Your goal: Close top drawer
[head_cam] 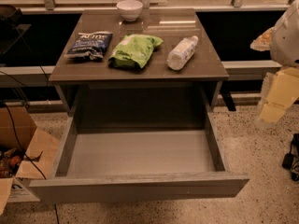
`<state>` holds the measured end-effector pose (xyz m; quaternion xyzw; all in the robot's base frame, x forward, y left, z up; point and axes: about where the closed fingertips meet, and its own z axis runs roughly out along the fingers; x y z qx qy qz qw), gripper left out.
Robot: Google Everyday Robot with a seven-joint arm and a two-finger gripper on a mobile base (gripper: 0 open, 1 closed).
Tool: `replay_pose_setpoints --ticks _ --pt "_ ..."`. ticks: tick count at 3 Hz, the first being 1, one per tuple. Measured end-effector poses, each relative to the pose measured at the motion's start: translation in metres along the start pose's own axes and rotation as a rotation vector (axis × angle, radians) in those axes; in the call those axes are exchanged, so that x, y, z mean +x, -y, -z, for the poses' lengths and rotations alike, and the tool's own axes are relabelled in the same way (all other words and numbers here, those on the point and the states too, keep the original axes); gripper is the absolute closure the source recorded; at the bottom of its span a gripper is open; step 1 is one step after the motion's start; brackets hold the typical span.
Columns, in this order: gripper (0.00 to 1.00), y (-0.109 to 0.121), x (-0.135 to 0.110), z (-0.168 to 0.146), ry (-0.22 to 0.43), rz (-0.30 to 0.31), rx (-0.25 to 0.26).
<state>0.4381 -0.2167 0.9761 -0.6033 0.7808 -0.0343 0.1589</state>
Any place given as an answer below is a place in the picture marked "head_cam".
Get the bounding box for black cable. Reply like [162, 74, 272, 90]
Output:
[0, 68, 61, 224]

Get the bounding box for cardboard box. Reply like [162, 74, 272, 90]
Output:
[0, 107, 60, 214]

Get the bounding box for grey top drawer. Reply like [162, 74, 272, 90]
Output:
[28, 85, 250, 204]

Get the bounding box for white ceramic bowl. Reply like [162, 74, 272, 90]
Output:
[117, 0, 143, 21]

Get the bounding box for items inside cardboard box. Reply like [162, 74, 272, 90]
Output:
[0, 148, 22, 178]

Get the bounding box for blue chip bag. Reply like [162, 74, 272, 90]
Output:
[64, 31, 113, 60]

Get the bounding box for green chip bag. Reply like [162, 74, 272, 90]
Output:
[109, 34, 164, 68]

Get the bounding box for black power adapter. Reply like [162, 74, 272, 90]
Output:
[282, 133, 299, 182]

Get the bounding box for grey drawer cabinet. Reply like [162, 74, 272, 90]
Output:
[50, 8, 228, 105]

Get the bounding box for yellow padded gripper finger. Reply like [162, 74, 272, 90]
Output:
[255, 67, 299, 129]
[250, 27, 273, 51]

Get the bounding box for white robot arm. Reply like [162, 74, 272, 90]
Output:
[250, 0, 299, 128]

